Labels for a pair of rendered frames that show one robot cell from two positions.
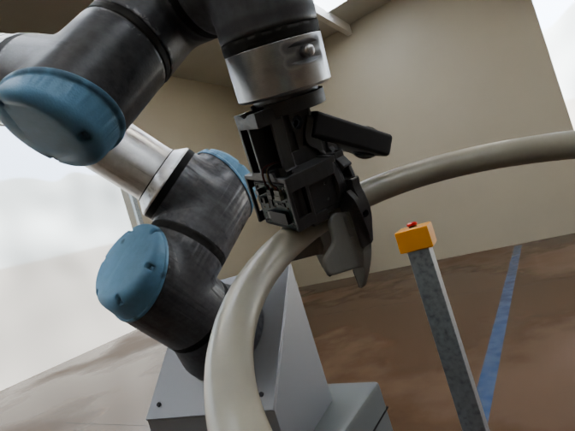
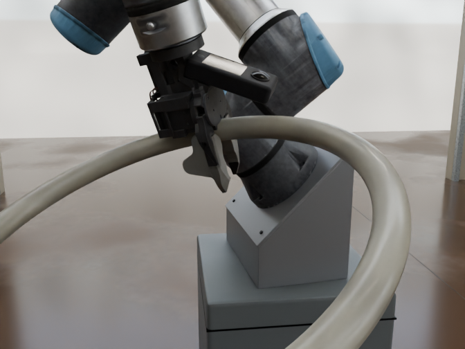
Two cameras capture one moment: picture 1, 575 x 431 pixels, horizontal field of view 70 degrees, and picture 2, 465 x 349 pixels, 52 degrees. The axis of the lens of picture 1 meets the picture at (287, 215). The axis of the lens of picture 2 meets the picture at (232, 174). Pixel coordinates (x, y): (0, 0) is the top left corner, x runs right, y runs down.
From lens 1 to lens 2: 0.58 m
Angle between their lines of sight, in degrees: 52
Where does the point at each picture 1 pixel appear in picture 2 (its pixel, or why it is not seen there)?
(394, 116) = not seen: outside the picture
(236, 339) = (61, 178)
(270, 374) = (274, 223)
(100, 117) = (81, 37)
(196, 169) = (274, 35)
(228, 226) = (284, 93)
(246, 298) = (93, 163)
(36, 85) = (54, 17)
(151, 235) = not seen: hidden behind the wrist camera
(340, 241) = (197, 155)
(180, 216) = not seen: hidden behind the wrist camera
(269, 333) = (297, 194)
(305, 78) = (151, 43)
